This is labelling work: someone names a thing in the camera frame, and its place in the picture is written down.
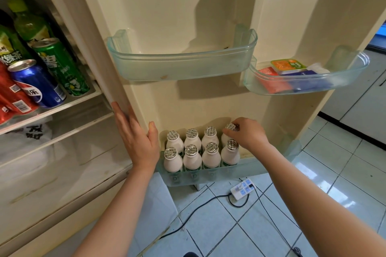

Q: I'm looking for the orange packet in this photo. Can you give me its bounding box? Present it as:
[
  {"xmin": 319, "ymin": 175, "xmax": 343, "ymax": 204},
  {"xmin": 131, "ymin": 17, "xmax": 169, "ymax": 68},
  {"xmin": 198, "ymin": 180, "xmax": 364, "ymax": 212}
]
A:
[{"xmin": 270, "ymin": 58, "xmax": 307, "ymax": 75}]

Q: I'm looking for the person's left forearm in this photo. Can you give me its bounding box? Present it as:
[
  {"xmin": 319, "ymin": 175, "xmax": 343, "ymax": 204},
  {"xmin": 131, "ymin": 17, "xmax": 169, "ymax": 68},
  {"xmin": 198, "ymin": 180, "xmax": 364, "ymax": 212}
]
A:
[{"xmin": 72, "ymin": 166, "xmax": 154, "ymax": 257}]

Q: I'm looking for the person's left hand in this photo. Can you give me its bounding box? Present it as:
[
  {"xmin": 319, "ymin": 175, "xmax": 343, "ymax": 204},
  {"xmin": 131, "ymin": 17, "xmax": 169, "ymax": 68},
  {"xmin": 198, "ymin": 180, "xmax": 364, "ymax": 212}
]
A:
[{"xmin": 111, "ymin": 102, "xmax": 160, "ymax": 173}]

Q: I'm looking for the thick black power cable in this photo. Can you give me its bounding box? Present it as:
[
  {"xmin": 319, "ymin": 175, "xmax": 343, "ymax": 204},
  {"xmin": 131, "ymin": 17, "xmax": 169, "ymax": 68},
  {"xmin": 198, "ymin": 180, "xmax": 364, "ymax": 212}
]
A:
[{"xmin": 159, "ymin": 193, "xmax": 249, "ymax": 240}]

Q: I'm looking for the white blue packet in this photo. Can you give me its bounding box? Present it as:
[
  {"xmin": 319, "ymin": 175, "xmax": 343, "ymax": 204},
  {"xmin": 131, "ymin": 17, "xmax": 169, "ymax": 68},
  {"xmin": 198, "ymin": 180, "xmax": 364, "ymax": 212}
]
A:
[{"xmin": 280, "ymin": 69, "xmax": 332, "ymax": 91}]

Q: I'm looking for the blue Pepsi can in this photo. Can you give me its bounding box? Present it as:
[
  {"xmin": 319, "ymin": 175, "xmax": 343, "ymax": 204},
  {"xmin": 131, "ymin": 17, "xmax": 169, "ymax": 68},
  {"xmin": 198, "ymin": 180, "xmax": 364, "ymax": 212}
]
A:
[{"xmin": 7, "ymin": 59, "xmax": 67, "ymax": 109}]

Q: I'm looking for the printed clear plastic bag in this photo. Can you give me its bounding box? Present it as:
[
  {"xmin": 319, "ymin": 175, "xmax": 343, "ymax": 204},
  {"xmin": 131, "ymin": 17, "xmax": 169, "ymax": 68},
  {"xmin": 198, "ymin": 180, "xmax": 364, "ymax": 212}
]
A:
[{"xmin": 0, "ymin": 122, "xmax": 53, "ymax": 158}]

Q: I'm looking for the white sink base cabinet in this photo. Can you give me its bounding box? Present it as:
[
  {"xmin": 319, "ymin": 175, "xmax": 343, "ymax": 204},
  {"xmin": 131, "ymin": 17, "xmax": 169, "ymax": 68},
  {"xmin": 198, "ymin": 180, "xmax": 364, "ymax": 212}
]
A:
[{"xmin": 319, "ymin": 52, "xmax": 386, "ymax": 146}]

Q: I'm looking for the glass crisper cover shelf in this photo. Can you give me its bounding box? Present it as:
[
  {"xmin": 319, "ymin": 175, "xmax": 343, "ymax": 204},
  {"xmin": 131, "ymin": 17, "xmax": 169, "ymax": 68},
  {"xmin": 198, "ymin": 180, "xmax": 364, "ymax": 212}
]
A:
[{"xmin": 0, "ymin": 112, "xmax": 115, "ymax": 169}]

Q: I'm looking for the green Sprite can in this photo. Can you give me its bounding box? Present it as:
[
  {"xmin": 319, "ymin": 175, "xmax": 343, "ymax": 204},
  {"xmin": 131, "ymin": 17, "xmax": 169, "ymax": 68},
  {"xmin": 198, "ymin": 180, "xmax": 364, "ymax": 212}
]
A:
[{"xmin": 31, "ymin": 38, "xmax": 90, "ymax": 97}]

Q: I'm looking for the red packet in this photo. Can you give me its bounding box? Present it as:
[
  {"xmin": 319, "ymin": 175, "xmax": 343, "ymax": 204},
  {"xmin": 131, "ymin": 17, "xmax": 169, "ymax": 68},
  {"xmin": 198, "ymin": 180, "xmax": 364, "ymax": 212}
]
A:
[{"xmin": 258, "ymin": 67, "xmax": 293, "ymax": 94}]

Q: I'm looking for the person's right forearm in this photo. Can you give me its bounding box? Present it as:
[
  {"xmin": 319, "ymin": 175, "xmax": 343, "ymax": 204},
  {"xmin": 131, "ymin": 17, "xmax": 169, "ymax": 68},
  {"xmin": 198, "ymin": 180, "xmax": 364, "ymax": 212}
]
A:
[{"xmin": 258, "ymin": 142, "xmax": 386, "ymax": 257}]

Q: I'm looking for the white refrigerator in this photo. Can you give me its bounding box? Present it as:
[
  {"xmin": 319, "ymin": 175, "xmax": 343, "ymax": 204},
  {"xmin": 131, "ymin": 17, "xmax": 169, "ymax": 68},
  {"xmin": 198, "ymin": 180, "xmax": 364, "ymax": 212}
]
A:
[{"xmin": 0, "ymin": 0, "xmax": 386, "ymax": 257}]

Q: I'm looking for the white power strip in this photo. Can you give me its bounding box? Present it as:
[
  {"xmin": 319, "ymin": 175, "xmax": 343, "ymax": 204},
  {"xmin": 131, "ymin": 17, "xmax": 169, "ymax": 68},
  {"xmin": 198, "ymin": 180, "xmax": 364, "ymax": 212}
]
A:
[{"xmin": 230, "ymin": 178, "xmax": 257, "ymax": 201}]

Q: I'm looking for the green tea bottle lime cap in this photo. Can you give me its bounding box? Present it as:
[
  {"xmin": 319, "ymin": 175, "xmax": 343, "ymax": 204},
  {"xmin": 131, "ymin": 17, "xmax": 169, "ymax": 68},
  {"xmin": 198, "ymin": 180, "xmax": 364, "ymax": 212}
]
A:
[
  {"xmin": 7, "ymin": 0, "xmax": 55, "ymax": 47},
  {"xmin": 0, "ymin": 24, "xmax": 32, "ymax": 66}
]

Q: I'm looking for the glass fridge shelf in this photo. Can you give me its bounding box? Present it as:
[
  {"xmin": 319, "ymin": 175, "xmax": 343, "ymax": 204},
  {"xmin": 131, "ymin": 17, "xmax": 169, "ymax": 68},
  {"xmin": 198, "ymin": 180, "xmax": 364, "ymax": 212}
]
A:
[{"xmin": 0, "ymin": 82, "xmax": 102, "ymax": 135}]

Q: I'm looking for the thin black cable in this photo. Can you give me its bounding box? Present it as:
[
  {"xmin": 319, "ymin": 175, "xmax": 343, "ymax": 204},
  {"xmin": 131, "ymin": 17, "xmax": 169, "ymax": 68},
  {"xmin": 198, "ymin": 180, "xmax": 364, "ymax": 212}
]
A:
[{"xmin": 255, "ymin": 187, "xmax": 304, "ymax": 257}]

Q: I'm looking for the person's right hand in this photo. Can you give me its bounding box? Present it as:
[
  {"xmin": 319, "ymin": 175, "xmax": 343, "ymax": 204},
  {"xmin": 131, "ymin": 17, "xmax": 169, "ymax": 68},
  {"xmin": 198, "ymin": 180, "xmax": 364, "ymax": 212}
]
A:
[{"xmin": 230, "ymin": 117, "xmax": 272, "ymax": 153}]

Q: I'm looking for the deep clear door bin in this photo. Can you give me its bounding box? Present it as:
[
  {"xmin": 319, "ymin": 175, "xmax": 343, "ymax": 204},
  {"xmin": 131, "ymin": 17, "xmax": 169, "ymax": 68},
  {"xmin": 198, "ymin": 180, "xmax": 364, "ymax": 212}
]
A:
[{"xmin": 155, "ymin": 133, "xmax": 302, "ymax": 188}]

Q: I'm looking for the cluster of small white bottles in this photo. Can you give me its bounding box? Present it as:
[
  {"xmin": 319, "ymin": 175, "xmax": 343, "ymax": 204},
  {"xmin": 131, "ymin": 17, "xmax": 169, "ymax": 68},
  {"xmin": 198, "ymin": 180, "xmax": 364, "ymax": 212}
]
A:
[{"xmin": 162, "ymin": 122, "xmax": 241, "ymax": 173}]

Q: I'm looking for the small clear door bin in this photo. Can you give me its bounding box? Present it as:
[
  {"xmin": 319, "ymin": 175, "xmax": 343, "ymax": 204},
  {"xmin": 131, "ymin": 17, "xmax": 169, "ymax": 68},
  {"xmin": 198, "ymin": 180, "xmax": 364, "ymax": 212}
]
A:
[
  {"xmin": 106, "ymin": 24, "xmax": 259, "ymax": 82},
  {"xmin": 243, "ymin": 46, "xmax": 371, "ymax": 95}
]

